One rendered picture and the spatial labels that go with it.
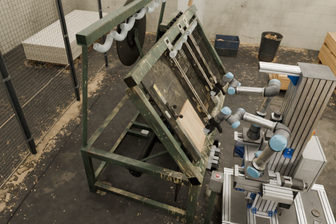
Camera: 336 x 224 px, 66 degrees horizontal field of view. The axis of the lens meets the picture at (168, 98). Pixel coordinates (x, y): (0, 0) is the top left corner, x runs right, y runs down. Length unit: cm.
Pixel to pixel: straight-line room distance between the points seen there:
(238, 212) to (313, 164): 108
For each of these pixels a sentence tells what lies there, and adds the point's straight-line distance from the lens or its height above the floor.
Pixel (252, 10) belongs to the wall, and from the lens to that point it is 769.
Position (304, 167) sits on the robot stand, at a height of 111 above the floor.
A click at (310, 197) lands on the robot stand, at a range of 386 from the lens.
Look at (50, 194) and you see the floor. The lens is 388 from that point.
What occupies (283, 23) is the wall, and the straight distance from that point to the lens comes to 792.
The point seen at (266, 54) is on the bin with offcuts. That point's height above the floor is 21.
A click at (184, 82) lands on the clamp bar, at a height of 144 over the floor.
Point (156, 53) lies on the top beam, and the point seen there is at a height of 188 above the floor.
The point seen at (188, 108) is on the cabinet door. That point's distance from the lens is 291.
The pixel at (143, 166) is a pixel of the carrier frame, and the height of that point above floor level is 79.
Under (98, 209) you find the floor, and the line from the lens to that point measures 359.
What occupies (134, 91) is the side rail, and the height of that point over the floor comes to 176.
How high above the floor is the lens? 301
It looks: 36 degrees down
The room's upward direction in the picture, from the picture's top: 2 degrees clockwise
